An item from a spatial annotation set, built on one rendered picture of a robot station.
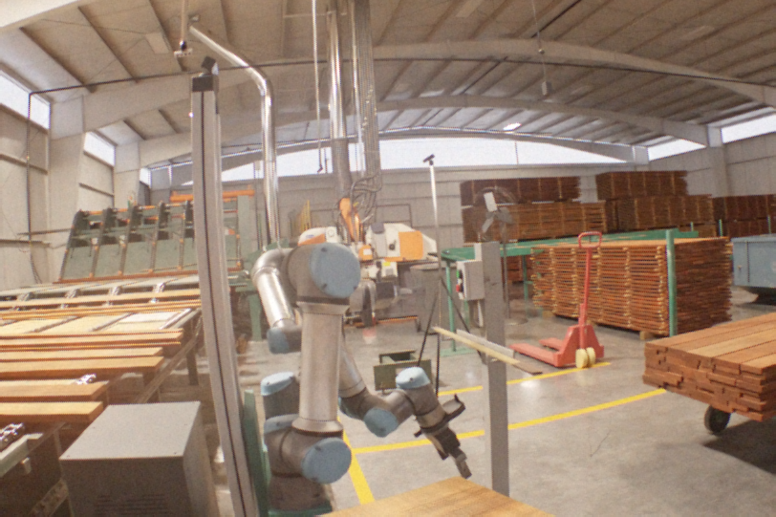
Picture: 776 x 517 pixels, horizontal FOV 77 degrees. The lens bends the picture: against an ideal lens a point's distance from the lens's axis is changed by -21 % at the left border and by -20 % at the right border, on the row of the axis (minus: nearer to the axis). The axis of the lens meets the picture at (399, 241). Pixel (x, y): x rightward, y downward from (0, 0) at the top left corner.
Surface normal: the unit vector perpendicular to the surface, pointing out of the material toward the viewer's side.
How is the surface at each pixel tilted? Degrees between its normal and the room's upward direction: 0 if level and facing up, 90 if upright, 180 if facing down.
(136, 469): 90
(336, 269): 82
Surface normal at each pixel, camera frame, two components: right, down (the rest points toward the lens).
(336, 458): 0.60, 0.08
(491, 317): 0.20, -0.02
